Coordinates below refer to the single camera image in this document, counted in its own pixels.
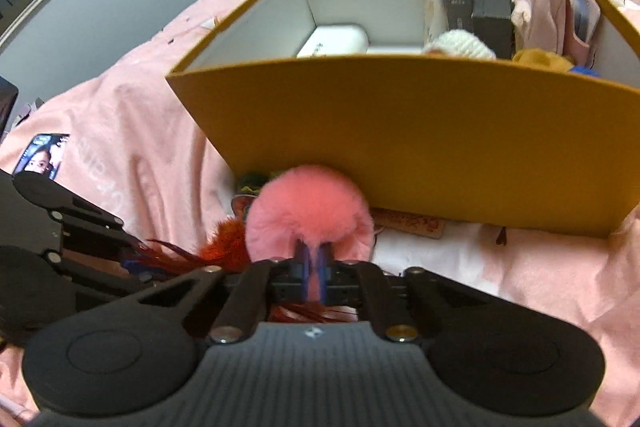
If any red feather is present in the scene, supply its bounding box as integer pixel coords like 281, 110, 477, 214
132, 217, 361, 324

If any smartphone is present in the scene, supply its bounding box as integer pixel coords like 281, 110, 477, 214
12, 133, 71, 180

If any blue and pink case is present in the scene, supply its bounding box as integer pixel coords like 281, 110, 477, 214
562, 0, 602, 60

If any yellow plush item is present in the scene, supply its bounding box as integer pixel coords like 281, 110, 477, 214
512, 48, 575, 72

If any wooden tag red print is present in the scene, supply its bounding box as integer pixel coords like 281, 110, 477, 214
372, 208, 446, 241

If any colourful charm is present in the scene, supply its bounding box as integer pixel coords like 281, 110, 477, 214
233, 172, 274, 221

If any pink fur pompom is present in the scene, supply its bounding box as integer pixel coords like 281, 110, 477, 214
245, 164, 376, 308

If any white knitted item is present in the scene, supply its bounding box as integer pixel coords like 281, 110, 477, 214
421, 29, 497, 60

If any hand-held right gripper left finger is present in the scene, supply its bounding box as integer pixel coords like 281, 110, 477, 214
135, 241, 315, 345

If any pink printed blanket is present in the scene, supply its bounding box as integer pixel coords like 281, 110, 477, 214
0, 0, 640, 427

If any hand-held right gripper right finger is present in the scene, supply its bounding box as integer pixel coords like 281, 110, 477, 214
314, 243, 493, 345

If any dark grey box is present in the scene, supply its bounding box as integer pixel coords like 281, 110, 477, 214
471, 0, 516, 58

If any black flat object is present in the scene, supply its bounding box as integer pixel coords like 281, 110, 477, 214
0, 76, 20, 134

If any pink satin pouch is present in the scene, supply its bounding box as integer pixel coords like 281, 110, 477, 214
511, 0, 568, 60

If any white rounded case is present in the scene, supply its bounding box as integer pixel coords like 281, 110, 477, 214
296, 23, 369, 58

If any orange cardboard box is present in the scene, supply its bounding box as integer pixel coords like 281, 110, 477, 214
165, 0, 640, 239

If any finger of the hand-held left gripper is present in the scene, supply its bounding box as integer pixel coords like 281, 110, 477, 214
46, 248, 154, 294
51, 193, 144, 254

